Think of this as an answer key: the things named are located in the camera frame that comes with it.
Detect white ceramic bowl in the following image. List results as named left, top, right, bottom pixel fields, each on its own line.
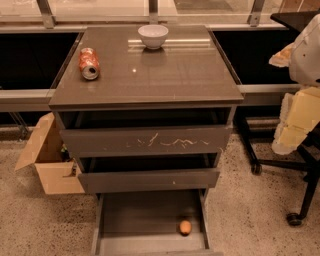
left=138, top=24, right=169, bottom=49

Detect grey top drawer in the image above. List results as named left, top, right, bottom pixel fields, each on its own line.
left=56, top=106, right=235, bottom=158

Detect metal window railing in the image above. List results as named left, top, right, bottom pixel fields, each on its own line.
left=0, top=0, right=284, bottom=33

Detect grey middle drawer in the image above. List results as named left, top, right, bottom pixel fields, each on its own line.
left=78, top=153, right=220, bottom=194

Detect grey bottom drawer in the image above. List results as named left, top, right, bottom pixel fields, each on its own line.
left=91, top=190, right=224, bottom=256

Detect orange soda can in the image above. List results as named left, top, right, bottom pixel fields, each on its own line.
left=79, top=48, right=100, bottom=80

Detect grey drawer cabinet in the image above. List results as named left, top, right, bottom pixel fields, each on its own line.
left=48, top=24, right=245, bottom=256

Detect yellow foam block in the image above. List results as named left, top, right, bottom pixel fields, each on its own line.
left=272, top=87, right=320, bottom=155

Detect brown cardboard box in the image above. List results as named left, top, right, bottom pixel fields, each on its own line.
left=15, top=113, right=84, bottom=194

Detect grey drawer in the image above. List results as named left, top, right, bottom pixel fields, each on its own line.
left=78, top=153, right=220, bottom=194
left=91, top=190, right=224, bottom=256
left=56, top=106, right=235, bottom=158

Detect small orange fruit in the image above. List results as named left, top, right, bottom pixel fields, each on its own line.
left=179, top=220, right=192, bottom=236

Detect white torn foam cushion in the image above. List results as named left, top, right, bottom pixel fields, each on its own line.
left=269, top=14, right=320, bottom=87

